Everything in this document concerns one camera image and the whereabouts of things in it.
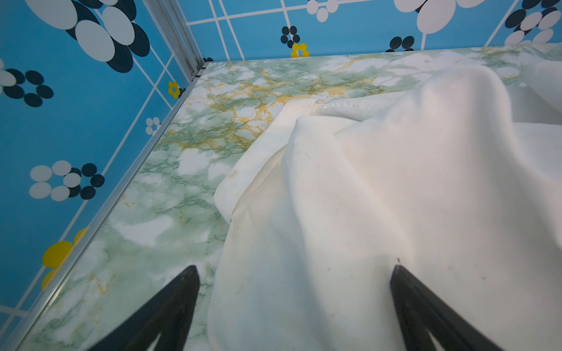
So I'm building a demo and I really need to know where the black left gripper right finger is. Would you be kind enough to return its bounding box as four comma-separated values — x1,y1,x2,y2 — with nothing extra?
389,265,500,351

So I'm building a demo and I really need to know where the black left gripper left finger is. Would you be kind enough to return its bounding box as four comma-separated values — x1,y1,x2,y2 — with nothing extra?
90,266,201,350

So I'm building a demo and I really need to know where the white cloth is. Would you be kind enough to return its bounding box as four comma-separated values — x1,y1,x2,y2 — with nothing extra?
207,61,561,350

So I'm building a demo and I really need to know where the aluminium left floor rail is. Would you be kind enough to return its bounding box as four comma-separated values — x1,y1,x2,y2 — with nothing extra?
1,56,229,350

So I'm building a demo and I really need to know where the aluminium left corner post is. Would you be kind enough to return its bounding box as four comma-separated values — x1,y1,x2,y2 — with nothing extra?
143,0,206,83

